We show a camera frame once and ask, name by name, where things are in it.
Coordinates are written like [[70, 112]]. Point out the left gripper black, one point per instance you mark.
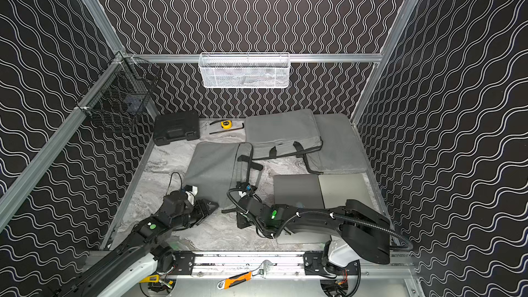
[[200, 209]]

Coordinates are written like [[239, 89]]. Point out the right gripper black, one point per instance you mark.
[[242, 209]]

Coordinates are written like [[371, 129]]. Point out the dark grey laptop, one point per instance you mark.
[[301, 191]]

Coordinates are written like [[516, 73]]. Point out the silver laptop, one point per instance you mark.
[[338, 188]]

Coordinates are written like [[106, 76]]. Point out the grey zippered laptop bag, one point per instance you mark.
[[341, 150]]

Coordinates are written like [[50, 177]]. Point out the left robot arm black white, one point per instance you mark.
[[148, 238]]

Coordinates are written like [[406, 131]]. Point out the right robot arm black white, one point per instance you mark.
[[362, 233]]

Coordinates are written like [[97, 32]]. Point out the orange adjustable wrench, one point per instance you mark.
[[261, 271]]

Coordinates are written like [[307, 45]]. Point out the yellow pipe wrench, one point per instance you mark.
[[157, 281]]

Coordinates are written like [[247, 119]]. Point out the black plastic tool case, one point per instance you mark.
[[175, 127]]

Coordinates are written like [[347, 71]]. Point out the black hex key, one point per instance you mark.
[[230, 129]]

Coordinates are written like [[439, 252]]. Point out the yellow tape measure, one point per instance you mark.
[[225, 123]]

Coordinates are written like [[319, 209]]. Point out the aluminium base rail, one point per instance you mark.
[[221, 265]]

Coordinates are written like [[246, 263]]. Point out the black wire basket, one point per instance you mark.
[[121, 102]]

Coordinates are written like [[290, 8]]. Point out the white wire mesh basket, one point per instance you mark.
[[245, 70]]

